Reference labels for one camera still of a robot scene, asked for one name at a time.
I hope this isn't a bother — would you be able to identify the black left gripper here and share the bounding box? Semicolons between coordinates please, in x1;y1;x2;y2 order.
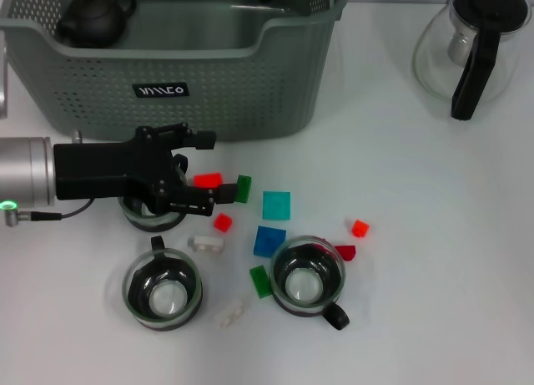
53;122;239;217

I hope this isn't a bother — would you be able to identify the glass teacup with black holder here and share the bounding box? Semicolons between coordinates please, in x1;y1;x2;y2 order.
118;154;189;232
121;236;204;332
269;236;350;332

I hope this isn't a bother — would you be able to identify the red sloped toy block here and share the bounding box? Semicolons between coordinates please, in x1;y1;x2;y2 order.
193;171;224;190

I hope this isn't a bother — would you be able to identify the small red square block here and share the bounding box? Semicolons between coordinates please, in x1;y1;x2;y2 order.
212;212;234;233

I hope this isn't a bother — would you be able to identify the grey-green perforated storage bin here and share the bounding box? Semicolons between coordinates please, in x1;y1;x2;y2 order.
0;0;350;142

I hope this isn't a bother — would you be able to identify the dark red curved block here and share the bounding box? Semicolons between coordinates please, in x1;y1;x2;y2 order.
332;245;358;263

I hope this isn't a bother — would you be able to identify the small orange-red cube block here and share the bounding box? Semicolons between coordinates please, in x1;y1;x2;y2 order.
345;219;370;239

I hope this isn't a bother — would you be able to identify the green toy brick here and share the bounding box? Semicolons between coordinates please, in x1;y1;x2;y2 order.
249;264;272;299
235;175;254;205

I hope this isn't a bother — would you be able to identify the white toy brick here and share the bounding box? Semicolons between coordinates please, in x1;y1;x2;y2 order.
214;299;244;328
187;234;226;255

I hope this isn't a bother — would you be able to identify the teal square toy plate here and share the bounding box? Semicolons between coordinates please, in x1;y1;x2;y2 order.
261;190;292;222

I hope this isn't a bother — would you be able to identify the blue square toy plate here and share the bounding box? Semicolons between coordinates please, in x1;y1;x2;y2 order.
253;225;288;259

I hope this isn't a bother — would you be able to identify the black clay teapot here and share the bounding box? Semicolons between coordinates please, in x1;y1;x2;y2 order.
56;0;138;50

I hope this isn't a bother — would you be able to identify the left arm cable with connector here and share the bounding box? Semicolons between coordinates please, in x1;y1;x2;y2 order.
2;200;95;227

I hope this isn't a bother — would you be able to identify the glass carafe with black handle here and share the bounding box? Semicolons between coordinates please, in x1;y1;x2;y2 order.
412;0;531;122

